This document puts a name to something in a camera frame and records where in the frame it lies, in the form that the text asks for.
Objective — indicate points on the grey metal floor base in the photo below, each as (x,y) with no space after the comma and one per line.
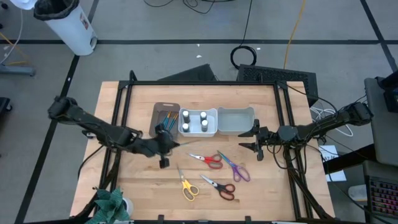
(17,70)

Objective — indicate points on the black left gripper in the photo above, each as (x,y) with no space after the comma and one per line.
(155,146)

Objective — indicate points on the black flat panel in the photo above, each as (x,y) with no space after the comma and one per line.
(192,74)

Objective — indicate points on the blue paint bottle white cap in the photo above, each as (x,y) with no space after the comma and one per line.
(203,115)

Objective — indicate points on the blue paintbrush gold ferrule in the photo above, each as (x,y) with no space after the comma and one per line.
(167,119)
(170,120)
(175,119)
(163,119)
(191,142)

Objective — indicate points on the white trash can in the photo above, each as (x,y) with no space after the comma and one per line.
(71,34)

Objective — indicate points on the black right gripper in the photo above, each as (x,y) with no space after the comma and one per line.
(267,137)

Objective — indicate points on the white paper sheet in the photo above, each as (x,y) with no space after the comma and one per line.
(329,152)

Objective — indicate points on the black and red scissors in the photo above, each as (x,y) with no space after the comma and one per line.
(219,186)

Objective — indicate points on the black floor object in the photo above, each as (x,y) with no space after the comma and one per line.
(3,107)

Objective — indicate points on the grey plastic bin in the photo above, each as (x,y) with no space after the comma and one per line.
(234,121)

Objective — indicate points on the smoky translucent plastic bin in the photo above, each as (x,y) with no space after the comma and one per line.
(158,109)

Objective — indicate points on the backlit keyboard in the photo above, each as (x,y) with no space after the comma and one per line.
(384,197)

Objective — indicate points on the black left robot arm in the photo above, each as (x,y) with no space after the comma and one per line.
(93,126)

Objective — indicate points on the black trash bag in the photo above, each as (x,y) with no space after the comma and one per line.
(54,7)

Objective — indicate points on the green potted plant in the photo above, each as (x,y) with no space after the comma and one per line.
(109,205)

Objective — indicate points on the green paint bottle white cap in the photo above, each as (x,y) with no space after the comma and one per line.
(185,127)

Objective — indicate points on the grey desk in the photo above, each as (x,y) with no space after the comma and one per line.
(382,130)

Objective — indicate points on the grey paint bottle white cap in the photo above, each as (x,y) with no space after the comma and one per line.
(204,125)

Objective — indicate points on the black mesh computer case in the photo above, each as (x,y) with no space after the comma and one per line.
(276,77)

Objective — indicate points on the black clamp bracket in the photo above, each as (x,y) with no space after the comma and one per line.
(247,218)
(160,217)

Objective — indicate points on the black device on desk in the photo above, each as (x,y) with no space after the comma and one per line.
(391,96)

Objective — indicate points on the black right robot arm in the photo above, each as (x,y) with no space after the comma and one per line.
(326,124)

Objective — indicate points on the dark paint bottle white cap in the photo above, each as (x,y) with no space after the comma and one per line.
(186,115)

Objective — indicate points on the white trash can lid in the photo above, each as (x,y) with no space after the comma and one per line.
(23,3)

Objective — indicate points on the white plastic bin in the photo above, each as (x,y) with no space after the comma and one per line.
(194,132)

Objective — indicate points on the white plant pot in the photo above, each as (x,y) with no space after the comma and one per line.
(129,207)

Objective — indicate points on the black aluminium table frame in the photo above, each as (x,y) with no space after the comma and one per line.
(202,83)

